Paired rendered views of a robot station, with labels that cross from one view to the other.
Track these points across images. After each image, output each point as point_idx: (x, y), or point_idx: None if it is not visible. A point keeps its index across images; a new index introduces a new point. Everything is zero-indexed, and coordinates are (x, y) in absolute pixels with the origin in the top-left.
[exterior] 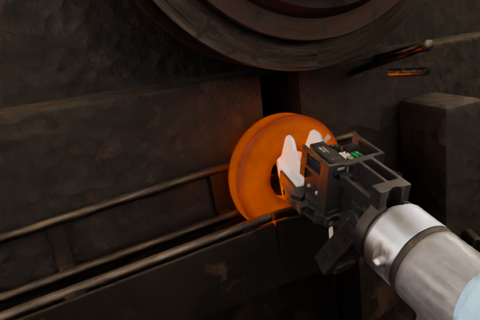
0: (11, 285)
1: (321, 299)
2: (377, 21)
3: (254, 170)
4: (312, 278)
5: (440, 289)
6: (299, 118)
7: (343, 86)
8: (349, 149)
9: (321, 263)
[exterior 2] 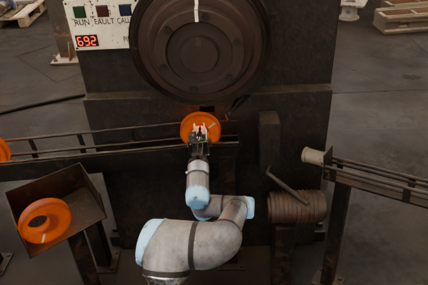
0: (117, 140)
1: None
2: (229, 94)
3: (185, 129)
4: None
5: (187, 184)
6: (203, 116)
7: (233, 103)
8: (202, 136)
9: None
